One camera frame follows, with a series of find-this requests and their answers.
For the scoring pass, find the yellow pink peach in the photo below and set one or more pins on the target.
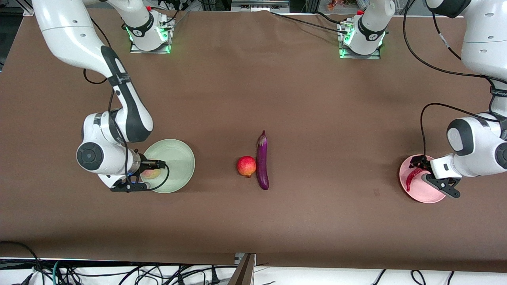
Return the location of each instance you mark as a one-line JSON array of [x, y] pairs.
[[150, 173]]

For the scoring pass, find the red chili pepper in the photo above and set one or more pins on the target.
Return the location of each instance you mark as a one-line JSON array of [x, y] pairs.
[[410, 182]]

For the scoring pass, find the red pomegranate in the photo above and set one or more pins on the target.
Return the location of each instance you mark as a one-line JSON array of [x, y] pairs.
[[246, 166]]

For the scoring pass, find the purple eggplant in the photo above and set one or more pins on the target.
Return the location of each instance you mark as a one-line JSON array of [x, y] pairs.
[[262, 166]]

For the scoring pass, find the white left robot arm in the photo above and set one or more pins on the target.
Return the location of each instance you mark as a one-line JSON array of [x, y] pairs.
[[483, 39]]

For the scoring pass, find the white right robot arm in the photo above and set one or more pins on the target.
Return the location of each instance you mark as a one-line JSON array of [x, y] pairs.
[[71, 31]]

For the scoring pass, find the pink round plate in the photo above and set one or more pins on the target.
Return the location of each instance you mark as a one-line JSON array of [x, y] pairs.
[[427, 196]]

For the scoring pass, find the pale green round plate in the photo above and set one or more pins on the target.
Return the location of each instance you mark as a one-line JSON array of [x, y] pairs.
[[178, 158]]

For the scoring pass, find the brown table cover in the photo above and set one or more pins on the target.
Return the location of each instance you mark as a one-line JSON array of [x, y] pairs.
[[237, 79]]

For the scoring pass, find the grey metal box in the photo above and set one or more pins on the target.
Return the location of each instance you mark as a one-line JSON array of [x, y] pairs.
[[257, 4]]

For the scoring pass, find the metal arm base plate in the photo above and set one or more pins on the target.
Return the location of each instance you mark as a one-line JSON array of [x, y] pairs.
[[374, 56], [134, 49]]

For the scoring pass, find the small metal bracket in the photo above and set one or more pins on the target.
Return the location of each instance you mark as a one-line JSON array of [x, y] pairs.
[[239, 258]]

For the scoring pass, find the aluminium frame profile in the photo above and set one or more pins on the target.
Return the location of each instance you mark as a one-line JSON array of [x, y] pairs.
[[27, 11]]

